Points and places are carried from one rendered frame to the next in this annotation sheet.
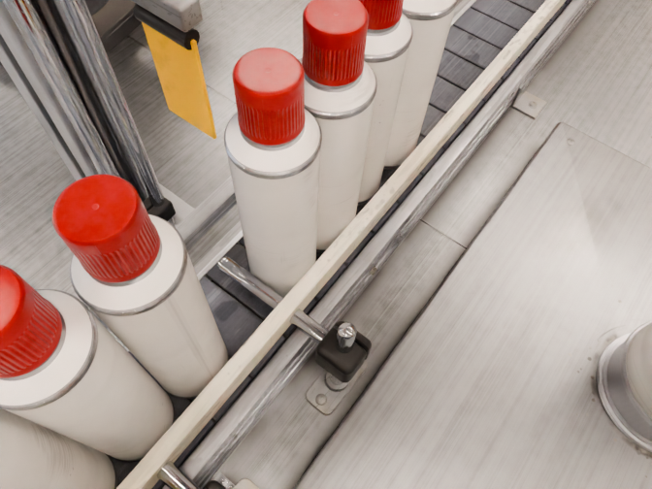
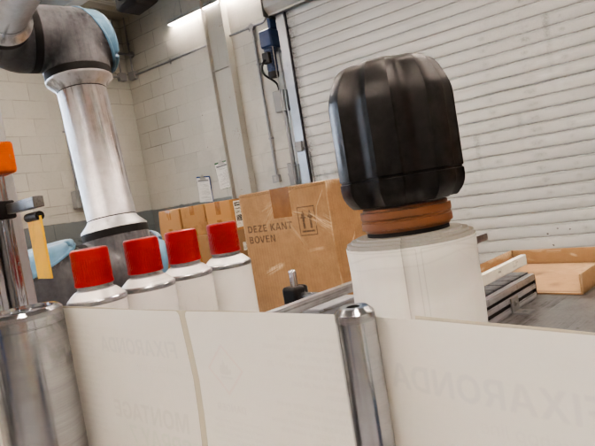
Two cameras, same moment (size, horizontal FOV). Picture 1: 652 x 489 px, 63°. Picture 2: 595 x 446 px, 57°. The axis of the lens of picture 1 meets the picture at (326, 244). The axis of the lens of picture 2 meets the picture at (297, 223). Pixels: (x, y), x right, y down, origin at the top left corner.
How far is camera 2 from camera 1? 0.39 m
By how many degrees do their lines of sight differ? 58
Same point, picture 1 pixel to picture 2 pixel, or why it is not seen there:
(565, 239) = not seen: hidden behind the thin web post
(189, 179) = not seen: outside the picture
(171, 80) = (36, 251)
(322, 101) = (133, 283)
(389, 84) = (197, 298)
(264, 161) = (81, 297)
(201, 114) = (45, 263)
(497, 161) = not seen: hidden behind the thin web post
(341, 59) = (138, 255)
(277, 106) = (85, 257)
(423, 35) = (227, 280)
